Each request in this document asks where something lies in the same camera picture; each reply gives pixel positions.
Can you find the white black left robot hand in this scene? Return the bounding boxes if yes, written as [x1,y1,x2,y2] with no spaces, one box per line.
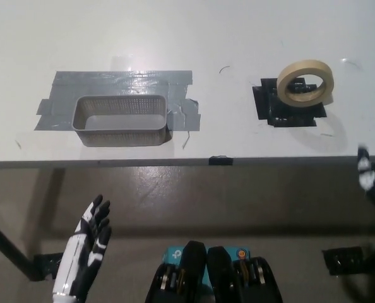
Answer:
[52,194,113,300]

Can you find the beige masking tape roll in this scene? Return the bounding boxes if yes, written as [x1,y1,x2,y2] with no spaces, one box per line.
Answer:
[276,59,335,107]

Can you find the black tape patch square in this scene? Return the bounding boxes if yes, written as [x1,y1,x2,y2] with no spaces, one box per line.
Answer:
[252,77,328,128]

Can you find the black robot legs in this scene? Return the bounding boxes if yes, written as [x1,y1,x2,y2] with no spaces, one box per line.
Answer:
[144,240,285,303]

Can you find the small grey perforated container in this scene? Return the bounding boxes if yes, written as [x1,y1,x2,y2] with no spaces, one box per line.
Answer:
[69,95,170,148]

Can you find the teal cardboard box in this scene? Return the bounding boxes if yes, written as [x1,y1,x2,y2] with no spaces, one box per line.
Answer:
[161,246,252,287]

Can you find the grey duct tape patch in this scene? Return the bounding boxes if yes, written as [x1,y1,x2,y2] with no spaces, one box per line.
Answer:
[33,70,201,133]

